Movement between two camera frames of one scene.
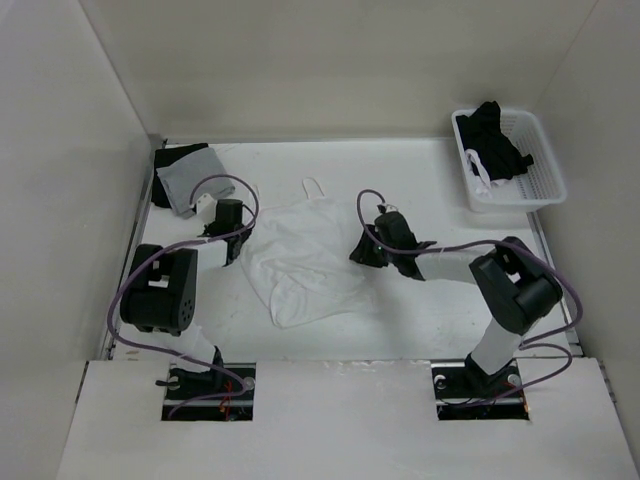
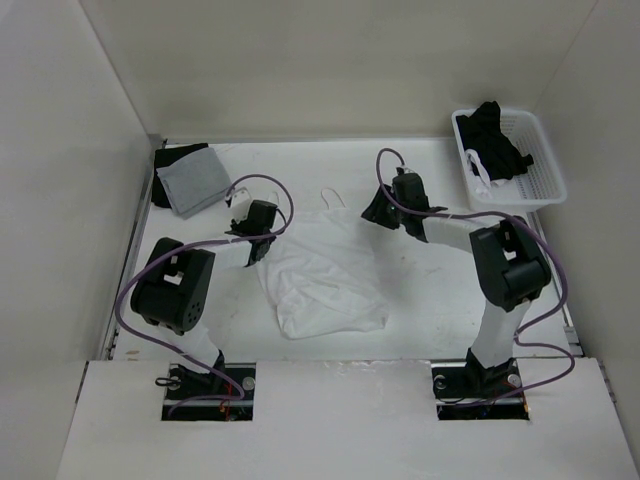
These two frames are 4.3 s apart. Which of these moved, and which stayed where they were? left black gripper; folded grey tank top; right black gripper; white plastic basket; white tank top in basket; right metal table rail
Moved: right black gripper; left black gripper
Stayed: white plastic basket; right metal table rail; white tank top in basket; folded grey tank top
